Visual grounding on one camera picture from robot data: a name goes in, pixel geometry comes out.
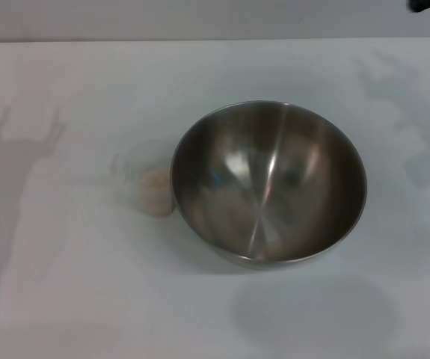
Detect stainless steel mixing bowl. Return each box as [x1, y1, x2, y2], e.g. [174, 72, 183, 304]
[169, 99, 369, 272]

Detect clear plastic measuring cup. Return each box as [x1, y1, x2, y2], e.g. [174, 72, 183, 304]
[111, 139, 177, 218]

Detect white rice grains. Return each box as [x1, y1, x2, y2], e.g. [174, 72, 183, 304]
[138, 170, 173, 217]

